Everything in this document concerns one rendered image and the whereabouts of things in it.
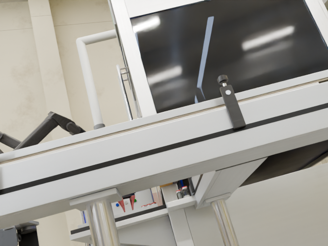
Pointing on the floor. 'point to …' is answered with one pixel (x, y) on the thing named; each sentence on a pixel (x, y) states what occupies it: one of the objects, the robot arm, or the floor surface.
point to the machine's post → (143, 87)
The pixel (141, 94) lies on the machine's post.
